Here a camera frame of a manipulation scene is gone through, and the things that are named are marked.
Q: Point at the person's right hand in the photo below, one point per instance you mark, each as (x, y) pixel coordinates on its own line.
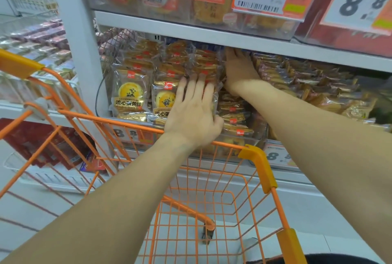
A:
(240, 70)

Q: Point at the person's left hand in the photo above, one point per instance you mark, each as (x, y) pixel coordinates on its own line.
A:
(193, 119)

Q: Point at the rows of egg yolk packets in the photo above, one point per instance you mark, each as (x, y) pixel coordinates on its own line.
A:
(131, 92)

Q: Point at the white metal store shelf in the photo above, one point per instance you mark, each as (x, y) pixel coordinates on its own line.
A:
(76, 58)

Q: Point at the orange shopping cart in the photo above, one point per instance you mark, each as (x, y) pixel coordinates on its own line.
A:
(18, 64)

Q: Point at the person's left forearm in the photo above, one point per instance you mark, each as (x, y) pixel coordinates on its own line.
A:
(107, 211)

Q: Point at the person's right forearm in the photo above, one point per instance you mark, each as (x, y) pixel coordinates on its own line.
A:
(330, 156)

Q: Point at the red carton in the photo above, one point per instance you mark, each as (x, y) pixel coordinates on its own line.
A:
(337, 43)

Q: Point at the person's white right shoe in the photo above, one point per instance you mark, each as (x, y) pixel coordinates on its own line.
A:
(249, 250)

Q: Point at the person's right leg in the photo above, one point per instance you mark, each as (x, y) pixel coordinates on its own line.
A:
(321, 259)

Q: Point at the pile of golden cake packets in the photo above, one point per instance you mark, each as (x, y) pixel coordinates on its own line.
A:
(211, 12)

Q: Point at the group of banana biscuit packets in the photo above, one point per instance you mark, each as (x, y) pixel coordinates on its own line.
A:
(321, 95)

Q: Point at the red box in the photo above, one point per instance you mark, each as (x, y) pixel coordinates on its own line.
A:
(30, 141)

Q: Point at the group of silver boxed cakes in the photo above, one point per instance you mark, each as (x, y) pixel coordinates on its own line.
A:
(46, 40)

